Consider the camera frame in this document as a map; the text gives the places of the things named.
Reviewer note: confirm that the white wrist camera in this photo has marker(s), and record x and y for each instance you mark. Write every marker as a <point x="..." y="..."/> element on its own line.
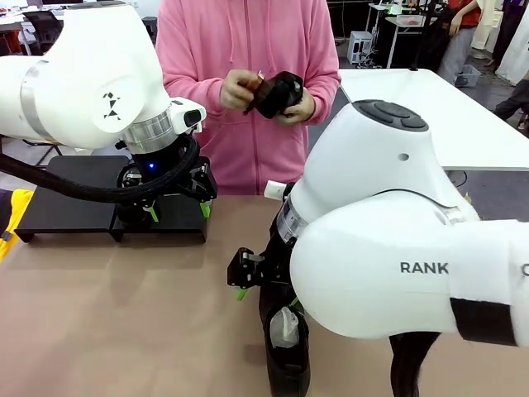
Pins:
<point x="182" y="113"/>
<point x="274" y="189"/>

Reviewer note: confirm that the white paper shoe stuffing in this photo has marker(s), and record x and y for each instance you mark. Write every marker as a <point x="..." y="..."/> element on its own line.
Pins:
<point x="285" y="326"/>

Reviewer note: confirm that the mannequin in red top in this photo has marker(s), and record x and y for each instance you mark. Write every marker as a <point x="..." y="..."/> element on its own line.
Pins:
<point x="458" y="49"/>

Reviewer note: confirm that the black desk white frame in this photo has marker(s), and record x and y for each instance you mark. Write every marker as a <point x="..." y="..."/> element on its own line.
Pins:
<point x="407" y="41"/>

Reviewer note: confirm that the brown wooden shoe brush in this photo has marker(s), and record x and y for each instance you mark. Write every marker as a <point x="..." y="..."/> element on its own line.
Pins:
<point x="258" y="84"/>

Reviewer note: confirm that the black office chair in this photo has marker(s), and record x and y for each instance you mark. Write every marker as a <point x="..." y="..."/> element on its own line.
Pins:
<point x="41" y="29"/>

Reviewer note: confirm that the white table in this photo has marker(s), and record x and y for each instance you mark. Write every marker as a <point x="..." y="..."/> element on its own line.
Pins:
<point x="413" y="116"/>

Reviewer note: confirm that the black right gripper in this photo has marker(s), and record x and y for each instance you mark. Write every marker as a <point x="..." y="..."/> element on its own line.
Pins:
<point x="277" y="264"/>

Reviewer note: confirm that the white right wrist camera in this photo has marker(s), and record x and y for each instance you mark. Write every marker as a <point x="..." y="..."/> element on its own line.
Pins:
<point x="274" y="189"/>

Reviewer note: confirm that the black stool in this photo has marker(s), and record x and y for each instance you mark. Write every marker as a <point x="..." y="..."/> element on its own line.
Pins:
<point x="149" y="27"/>

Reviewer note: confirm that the cream hanging garment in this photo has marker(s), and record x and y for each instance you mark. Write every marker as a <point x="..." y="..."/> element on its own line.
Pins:
<point x="485" y="25"/>

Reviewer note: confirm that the person's right hand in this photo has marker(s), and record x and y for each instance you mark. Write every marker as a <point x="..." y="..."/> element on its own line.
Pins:
<point x="235" y="89"/>

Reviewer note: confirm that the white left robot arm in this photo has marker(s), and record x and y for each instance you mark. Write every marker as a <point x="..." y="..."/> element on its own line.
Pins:
<point x="82" y="74"/>

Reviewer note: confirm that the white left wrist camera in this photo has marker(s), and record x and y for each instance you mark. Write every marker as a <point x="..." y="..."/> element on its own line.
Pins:
<point x="182" y="113"/>

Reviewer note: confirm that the seated person's dark legs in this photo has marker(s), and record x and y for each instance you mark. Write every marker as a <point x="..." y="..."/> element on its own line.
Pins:
<point x="516" y="101"/>

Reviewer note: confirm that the white hanging garment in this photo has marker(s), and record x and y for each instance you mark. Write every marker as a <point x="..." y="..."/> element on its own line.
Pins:
<point x="516" y="54"/>

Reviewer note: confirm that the person in pink hoodie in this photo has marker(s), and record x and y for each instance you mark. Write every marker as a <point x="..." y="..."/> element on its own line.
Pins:
<point x="248" y="157"/>

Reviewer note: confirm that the pink-sleeved right forearm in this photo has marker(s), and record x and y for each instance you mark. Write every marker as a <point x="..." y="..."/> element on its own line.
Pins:
<point x="190" y="84"/>

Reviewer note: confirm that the grey plastic bin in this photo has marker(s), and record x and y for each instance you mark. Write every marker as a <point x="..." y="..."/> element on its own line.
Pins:
<point x="469" y="76"/>

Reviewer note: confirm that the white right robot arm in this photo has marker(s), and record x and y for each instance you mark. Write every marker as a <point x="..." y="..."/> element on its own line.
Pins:
<point x="372" y="248"/>

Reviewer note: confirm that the person's left hand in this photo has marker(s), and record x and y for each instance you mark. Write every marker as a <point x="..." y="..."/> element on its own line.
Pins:
<point x="303" y="111"/>

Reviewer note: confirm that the pink-sleeved left forearm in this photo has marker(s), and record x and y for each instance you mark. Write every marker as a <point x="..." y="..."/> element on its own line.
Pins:
<point x="326" y="95"/>

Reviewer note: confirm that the white computer case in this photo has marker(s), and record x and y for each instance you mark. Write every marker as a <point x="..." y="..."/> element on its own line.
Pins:
<point x="361" y="47"/>

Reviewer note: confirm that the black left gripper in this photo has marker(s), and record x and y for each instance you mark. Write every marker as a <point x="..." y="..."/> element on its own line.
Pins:
<point x="149" y="165"/>

